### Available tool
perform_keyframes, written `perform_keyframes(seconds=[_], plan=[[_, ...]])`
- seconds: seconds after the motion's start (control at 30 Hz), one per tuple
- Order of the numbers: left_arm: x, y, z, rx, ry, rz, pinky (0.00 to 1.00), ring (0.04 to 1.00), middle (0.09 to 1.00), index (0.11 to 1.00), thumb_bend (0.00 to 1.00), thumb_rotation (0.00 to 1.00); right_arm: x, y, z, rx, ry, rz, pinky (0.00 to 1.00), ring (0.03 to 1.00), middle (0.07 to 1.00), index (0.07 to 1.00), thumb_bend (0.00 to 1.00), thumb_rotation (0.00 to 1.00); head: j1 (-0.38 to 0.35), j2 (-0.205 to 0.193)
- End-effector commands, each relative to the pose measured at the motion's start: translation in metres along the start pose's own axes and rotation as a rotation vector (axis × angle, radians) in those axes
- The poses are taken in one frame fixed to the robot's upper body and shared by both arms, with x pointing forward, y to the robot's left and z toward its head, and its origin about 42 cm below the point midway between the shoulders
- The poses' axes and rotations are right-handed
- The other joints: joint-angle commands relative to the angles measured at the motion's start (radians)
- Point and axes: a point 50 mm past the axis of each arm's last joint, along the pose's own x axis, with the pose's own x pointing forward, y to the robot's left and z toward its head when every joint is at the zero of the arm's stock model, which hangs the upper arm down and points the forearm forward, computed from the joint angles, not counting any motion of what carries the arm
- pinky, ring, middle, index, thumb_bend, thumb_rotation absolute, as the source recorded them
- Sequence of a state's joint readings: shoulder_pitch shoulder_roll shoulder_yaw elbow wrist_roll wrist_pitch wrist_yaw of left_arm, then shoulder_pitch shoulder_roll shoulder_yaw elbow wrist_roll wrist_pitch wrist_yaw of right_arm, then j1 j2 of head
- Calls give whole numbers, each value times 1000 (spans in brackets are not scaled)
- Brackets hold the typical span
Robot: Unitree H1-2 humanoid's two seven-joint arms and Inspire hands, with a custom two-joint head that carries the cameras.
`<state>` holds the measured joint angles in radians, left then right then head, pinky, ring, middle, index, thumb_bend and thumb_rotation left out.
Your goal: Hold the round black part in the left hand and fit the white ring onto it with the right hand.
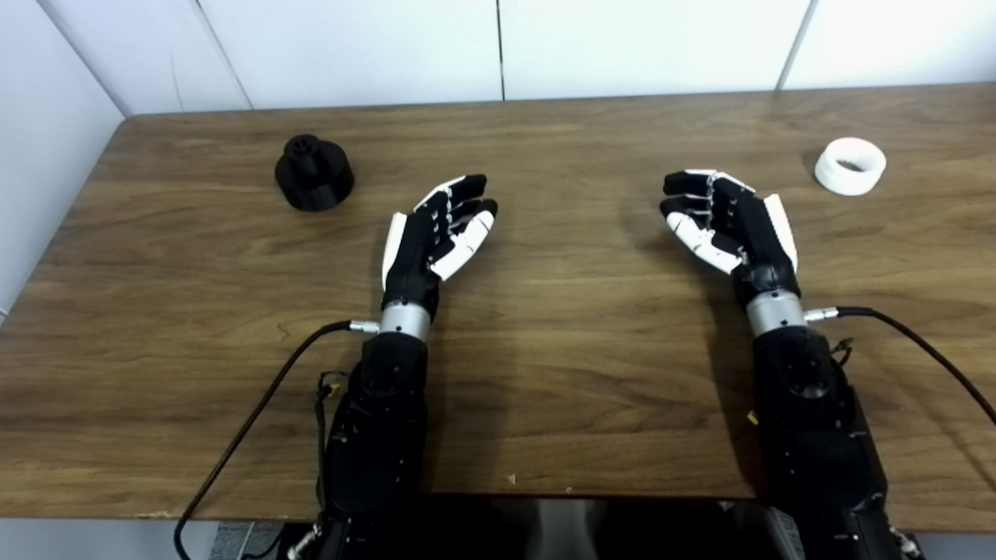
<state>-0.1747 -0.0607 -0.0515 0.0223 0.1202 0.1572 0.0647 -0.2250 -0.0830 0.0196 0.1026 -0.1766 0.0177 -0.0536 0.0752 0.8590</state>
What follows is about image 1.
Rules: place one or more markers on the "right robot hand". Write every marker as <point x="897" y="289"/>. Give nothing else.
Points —
<point x="751" y="233"/>

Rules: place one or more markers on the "black robot torso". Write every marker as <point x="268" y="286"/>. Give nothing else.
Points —
<point x="467" y="533"/>

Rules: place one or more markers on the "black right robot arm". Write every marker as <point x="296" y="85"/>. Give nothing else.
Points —
<point x="817" y="435"/>

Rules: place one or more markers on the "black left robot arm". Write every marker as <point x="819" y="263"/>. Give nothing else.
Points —
<point x="381" y="420"/>

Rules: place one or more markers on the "round black part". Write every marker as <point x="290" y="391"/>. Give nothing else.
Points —
<point x="315" y="183"/>

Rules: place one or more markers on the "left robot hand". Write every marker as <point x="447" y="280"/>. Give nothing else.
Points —
<point x="412" y="257"/>

